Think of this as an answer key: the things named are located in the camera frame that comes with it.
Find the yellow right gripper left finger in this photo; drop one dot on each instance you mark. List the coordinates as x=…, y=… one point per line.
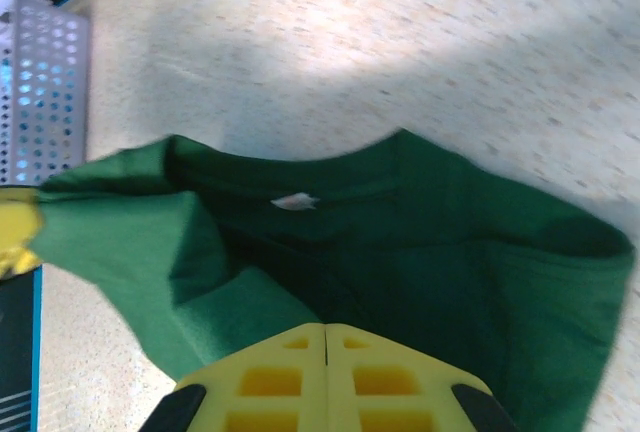
x=310, y=362

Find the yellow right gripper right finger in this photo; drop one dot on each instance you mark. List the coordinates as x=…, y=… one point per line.
x=342, y=362

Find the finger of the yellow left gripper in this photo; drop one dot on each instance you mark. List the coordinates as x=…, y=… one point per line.
x=17, y=262
x=20, y=219

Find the green t-shirt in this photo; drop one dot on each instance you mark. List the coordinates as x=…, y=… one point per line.
x=450, y=277

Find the blue table edge trim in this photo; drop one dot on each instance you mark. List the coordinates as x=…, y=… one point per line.
x=37, y=352

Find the lavender plastic basket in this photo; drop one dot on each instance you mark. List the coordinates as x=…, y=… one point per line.
x=45, y=92

